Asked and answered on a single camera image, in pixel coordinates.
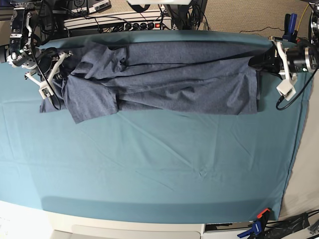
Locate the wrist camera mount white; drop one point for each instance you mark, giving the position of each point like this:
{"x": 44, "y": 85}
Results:
{"x": 46, "y": 89}
{"x": 285, "y": 72}

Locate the black bag bottom right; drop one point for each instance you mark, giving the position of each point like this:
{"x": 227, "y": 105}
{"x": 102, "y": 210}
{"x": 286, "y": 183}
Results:
{"x": 290, "y": 225}

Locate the blue clamp top right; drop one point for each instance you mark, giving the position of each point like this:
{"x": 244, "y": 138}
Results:
{"x": 290, "y": 34}

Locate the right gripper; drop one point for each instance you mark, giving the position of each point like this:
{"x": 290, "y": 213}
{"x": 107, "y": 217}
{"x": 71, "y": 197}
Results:
{"x": 46, "y": 59}

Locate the orange blue clamp bottom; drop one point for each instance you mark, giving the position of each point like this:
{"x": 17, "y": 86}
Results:
{"x": 258, "y": 226}

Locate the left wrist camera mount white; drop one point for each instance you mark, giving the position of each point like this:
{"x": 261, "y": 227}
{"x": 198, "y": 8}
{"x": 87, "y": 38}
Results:
{"x": 285, "y": 72}

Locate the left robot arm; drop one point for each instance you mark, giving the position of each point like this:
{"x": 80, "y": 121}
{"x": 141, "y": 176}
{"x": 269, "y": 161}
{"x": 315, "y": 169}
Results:
{"x": 311, "y": 43}

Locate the grey-blue T-shirt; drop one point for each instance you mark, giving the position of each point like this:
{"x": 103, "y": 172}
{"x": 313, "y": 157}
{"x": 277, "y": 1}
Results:
{"x": 195, "y": 77}

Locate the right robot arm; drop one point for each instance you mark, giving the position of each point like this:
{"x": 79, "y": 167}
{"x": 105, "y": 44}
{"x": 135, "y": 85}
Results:
{"x": 33, "y": 24}

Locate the white power strip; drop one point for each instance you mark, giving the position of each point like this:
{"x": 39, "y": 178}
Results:
{"x": 116, "y": 23}

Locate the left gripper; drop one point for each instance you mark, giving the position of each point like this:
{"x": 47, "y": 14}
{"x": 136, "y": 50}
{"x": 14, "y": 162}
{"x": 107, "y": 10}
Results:
{"x": 270, "y": 62}

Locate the teal table cloth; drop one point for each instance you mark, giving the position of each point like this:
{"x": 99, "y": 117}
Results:
{"x": 147, "y": 166}

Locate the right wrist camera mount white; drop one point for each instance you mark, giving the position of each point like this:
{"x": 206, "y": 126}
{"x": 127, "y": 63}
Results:
{"x": 46, "y": 89}

